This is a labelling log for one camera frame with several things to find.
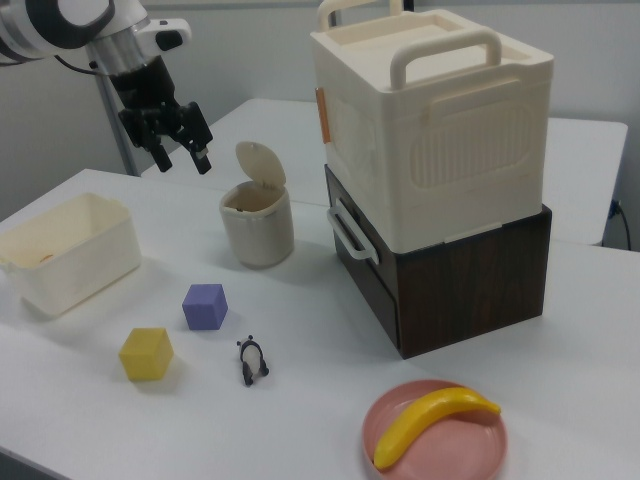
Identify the beige flip-lid trash can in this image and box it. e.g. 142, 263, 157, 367
218, 140, 295, 270

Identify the black power cable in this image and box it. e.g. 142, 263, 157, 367
609, 198, 632, 251

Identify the pink plate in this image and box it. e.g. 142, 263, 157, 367
361, 379, 509, 480

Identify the dark brown wooden drawer cabinet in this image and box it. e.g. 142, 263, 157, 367
323, 164, 554, 361

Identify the yellow cube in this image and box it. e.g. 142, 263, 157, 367
117, 327, 175, 383

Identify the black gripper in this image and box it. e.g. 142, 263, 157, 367
109, 55, 214, 175

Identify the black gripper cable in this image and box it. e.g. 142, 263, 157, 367
52, 54, 109, 76

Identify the purple cube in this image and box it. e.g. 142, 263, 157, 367
181, 283, 230, 332

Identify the cream open plastic bin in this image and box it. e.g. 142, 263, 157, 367
0, 192, 144, 321

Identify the yellow toy banana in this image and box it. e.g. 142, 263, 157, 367
373, 386, 502, 471

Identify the panda toy figure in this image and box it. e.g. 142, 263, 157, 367
236, 335, 272, 388

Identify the grey metal post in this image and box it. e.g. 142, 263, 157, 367
94, 69, 141, 177

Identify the white drawer handle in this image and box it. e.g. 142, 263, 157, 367
325, 195, 381, 264

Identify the cream storage box with handles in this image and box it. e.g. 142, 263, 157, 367
309, 0, 555, 254

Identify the orange strip door handle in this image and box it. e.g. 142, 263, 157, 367
314, 86, 332, 146

